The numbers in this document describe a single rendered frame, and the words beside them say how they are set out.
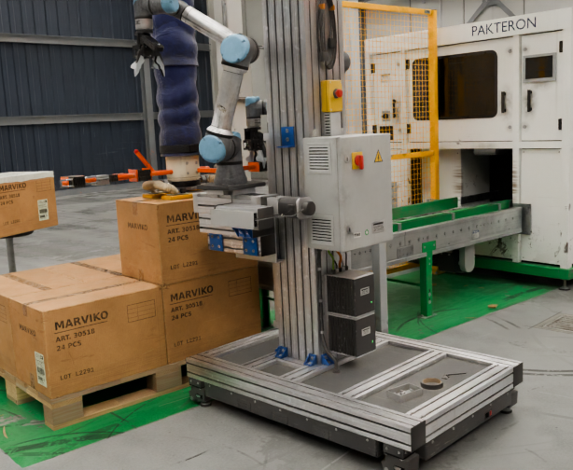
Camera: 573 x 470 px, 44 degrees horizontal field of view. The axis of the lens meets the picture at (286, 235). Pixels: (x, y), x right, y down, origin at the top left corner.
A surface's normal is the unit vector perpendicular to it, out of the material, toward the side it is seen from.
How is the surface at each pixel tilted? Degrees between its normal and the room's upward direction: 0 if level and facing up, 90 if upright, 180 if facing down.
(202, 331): 90
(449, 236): 90
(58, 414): 90
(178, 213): 90
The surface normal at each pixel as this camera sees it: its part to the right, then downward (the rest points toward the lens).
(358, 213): 0.71, 0.12
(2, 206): 0.93, 0.01
